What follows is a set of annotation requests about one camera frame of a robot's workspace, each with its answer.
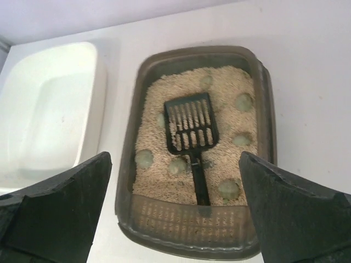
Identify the black litter scoop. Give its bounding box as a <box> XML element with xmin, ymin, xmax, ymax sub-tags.
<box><xmin>163</xmin><ymin>92</ymin><xmax>219</xmax><ymax>206</ymax></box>

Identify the dark brown litter box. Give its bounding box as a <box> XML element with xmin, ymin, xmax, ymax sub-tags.
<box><xmin>115</xmin><ymin>46</ymin><xmax>277</xmax><ymax>260</ymax></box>

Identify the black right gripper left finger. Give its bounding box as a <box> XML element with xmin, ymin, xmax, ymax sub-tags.
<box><xmin>1</xmin><ymin>152</ymin><xmax>112</xmax><ymax>262</ymax></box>

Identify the grey-green litter clump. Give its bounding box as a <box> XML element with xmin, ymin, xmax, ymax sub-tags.
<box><xmin>157</xmin><ymin>113</ymin><xmax>165</xmax><ymax>126</ymax></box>
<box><xmin>232</xmin><ymin>133</ymin><xmax>252</xmax><ymax>146</ymax></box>
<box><xmin>135</xmin><ymin>149</ymin><xmax>154</xmax><ymax>169</ymax></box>
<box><xmin>235</xmin><ymin>93</ymin><xmax>253</xmax><ymax>112</ymax></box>
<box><xmin>168</xmin><ymin>157</ymin><xmax>187</xmax><ymax>175</ymax></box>
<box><xmin>200</xmin><ymin>75</ymin><xmax>213</xmax><ymax>89</ymax></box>
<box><xmin>218</xmin><ymin>179</ymin><xmax>240</xmax><ymax>200</ymax></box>

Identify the white plastic tub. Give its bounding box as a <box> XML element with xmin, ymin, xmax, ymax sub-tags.
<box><xmin>1</xmin><ymin>42</ymin><xmax>107</xmax><ymax>195</ymax></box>

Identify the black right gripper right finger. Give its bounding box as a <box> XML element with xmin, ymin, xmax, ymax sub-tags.
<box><xmin>239</xmin><ymin>151</ymin><xmax>350</xmax><ymax>262</ymax></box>

